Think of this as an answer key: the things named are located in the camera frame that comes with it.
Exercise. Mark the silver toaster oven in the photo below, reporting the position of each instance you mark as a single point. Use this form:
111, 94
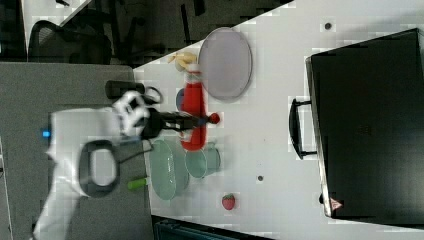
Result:
367, 110

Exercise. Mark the red strawberry toy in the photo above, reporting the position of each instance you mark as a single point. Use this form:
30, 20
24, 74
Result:
228, 202

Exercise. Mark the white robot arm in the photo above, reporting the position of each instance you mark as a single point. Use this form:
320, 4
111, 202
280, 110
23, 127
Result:
83, 147

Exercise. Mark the red plush ketchup bottle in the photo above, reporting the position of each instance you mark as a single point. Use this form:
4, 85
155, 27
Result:
194, 104

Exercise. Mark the yellow toy banana bunch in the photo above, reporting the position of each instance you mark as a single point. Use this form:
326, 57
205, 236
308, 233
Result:
184, 61

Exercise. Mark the blue bowl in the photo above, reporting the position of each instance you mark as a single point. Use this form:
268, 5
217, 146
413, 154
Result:
180, 99

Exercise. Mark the small red tomato toy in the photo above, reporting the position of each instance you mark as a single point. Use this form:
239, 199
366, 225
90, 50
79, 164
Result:
214, 118

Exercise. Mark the green oval colander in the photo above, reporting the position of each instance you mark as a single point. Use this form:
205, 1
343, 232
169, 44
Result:
169, 176

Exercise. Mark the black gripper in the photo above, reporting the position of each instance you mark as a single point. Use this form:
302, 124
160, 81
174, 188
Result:
176, 121

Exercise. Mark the black office chair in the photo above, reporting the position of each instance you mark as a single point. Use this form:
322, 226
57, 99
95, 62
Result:
50, 43

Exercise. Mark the grey round plate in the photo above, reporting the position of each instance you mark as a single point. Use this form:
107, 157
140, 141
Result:
225, 60

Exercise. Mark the green cup with handle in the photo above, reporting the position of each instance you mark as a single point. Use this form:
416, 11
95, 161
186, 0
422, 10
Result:
204, 162

